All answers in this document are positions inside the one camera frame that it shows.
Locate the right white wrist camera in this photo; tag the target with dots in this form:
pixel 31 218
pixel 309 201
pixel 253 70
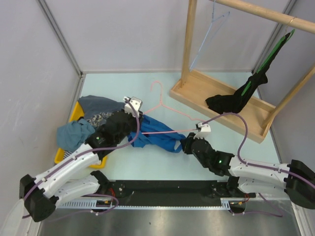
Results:
pixel 203 130

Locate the pink wire hanger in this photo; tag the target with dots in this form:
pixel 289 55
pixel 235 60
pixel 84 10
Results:
pixel 160 106

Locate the aluminium frame post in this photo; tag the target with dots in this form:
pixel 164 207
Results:
pixel 59 35

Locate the blue tank top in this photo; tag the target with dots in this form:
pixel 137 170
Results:
pixel 151 134

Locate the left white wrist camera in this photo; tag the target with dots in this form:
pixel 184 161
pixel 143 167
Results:
pixel 133 106

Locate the wooden clothes rack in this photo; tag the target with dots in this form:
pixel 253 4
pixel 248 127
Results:
pixel 194 86

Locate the light blue wire hanger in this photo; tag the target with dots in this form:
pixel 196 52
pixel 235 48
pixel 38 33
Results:
pixel 215 25

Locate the yellow plastic basket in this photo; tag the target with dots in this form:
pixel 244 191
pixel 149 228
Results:
pixel 77 112

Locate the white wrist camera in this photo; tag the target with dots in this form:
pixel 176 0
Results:
pixel 133 106
pixel 203 130

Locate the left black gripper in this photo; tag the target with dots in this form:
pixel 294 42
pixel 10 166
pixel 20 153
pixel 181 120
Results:
pixel 135 129

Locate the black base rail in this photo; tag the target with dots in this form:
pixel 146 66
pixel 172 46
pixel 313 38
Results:
pixel 170 193

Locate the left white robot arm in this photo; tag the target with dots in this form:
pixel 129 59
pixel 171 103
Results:
pixel 43 193

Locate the grey-blue printed t-shirt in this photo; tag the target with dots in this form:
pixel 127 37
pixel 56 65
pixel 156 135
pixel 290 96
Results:
pixel 98 109

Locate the green hanger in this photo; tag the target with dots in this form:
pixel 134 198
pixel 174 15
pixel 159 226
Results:
pixel 259 77

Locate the black garment on hanger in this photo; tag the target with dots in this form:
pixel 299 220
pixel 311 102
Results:
pixel 228 103

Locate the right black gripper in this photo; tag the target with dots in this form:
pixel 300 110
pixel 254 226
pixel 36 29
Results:
pixel 186 143

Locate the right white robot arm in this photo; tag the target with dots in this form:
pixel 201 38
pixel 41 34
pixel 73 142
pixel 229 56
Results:
pixel 296 179

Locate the light teal garment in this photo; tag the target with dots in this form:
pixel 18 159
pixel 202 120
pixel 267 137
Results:
pixel 70 136

